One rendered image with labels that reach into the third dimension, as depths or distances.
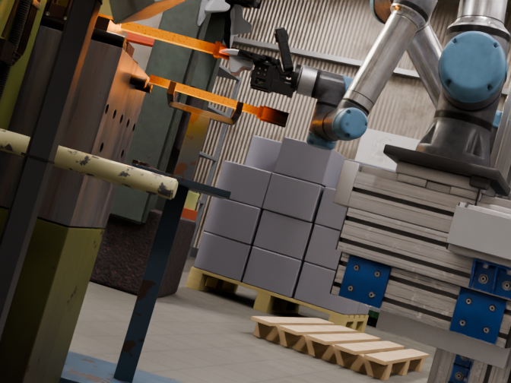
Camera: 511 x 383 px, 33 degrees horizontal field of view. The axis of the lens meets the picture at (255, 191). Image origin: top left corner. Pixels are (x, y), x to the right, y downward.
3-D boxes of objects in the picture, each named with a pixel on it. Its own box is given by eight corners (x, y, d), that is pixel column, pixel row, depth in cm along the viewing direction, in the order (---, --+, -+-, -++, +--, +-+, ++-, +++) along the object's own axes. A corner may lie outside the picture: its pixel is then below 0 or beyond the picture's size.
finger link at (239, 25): (248, 52, 177) (248, 10, 172) (223, 48, 179) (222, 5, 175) (255, 48, 179) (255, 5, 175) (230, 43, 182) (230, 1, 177)
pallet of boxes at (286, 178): (363, 333, 685) (407, 178, 691) (338, 337, 607) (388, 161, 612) (225, 289, 730) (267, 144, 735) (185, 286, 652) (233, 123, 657)
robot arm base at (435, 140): (492, 181, 174) (505, 134, 175) (482, 168, 161) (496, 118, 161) (420, 164, 180) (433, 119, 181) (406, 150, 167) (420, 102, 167)
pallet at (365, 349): (377, 381, 436) (383, 361, 437) (238, 332, 472) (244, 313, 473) (431, 372, 549) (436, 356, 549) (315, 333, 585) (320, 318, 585)
